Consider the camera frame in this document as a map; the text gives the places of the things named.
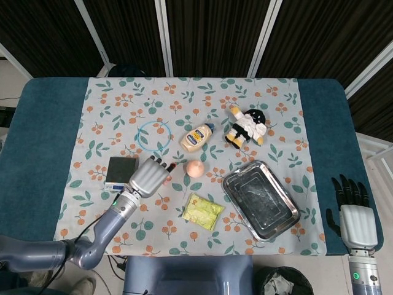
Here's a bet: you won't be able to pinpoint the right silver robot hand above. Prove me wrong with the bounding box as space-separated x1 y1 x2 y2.
325 174 379 250

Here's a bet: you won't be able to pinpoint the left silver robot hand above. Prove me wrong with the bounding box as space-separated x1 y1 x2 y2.
128 155 176 199

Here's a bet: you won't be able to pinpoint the digital kitchen scale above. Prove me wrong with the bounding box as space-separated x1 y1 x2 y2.
104 156 141 192

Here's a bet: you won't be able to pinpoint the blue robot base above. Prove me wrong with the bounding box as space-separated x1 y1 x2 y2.
122 254 255 295

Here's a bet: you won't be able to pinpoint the peach coloured ball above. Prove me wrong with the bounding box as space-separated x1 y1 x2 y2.
186 159 206 178

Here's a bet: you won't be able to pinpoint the mayonnaise squeeze bottle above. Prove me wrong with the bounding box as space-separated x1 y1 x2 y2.
179 122 216 153

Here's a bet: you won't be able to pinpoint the yellow-green snack packet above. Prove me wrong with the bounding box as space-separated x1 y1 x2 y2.
181 193 225 232

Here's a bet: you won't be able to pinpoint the white metal rack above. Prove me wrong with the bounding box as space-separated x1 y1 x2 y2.
356 132 393 197

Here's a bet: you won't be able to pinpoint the black trash bin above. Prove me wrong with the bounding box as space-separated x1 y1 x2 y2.
255 265 314 295

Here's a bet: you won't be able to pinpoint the rectangular steel tray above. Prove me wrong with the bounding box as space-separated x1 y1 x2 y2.
222 159 301 243

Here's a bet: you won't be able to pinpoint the teal table cover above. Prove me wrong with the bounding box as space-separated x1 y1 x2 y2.
0 76 384 256

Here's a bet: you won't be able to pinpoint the dark chair behind table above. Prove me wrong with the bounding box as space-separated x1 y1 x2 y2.
106 63 148 78

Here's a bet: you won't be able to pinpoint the floral patterned tablecloth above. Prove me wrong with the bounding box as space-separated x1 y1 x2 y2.
52 76 327 256

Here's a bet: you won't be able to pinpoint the black white plush penguin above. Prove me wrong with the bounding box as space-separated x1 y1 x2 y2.
224 105 267 151

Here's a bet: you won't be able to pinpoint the white shoe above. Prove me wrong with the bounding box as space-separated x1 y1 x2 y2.
72 277 98 295

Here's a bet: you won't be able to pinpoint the dark partition screen white frames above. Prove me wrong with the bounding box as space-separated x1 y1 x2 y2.
0 0 393 136

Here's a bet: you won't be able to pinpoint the thin blue ring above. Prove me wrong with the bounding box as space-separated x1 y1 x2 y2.
137 120 172 152

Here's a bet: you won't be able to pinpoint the black floor cable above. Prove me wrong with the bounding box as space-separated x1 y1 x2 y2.
107 254 127 280

